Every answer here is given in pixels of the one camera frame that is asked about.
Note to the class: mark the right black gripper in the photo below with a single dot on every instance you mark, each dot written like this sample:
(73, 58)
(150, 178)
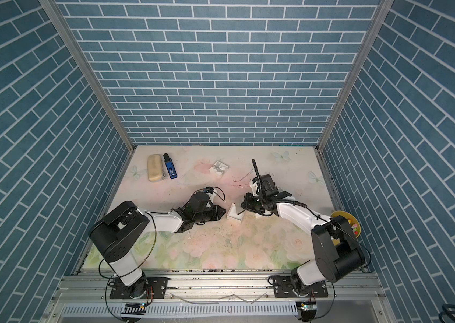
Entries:
(247, 202)

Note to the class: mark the aluminium front rail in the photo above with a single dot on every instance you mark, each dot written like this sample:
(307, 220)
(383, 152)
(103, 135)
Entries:
(219, 296)

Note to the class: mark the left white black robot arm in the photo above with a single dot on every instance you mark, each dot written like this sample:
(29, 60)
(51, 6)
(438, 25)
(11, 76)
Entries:
(117, 232)

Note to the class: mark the beige zippered pencil case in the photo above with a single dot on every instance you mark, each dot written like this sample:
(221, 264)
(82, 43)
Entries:
(155, 171)

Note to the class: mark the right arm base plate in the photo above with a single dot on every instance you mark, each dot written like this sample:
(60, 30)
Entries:
(288, 287)

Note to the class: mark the aluminium corner post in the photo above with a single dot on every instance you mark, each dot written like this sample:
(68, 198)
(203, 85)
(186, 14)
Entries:
(366, 45)
(56, 17)

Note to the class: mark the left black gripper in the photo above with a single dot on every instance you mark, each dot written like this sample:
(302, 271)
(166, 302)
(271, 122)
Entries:
(216, 215)

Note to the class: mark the white jewelry box base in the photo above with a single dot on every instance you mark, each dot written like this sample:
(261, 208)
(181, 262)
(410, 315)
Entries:
(235, 214)

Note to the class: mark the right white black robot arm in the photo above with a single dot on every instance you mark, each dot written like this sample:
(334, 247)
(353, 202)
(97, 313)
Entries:
(336, 251)

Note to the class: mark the aluminium corner post right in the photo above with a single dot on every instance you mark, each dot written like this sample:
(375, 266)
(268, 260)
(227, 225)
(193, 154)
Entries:
(366, 45)

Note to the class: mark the yellow pen cup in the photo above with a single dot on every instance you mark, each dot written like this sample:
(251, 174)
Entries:
(354, 224)

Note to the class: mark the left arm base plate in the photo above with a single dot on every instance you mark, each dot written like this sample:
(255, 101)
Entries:
(138, 287)

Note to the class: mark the aluminium corner post left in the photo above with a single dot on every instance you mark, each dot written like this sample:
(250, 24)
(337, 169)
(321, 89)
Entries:
(56, 17)

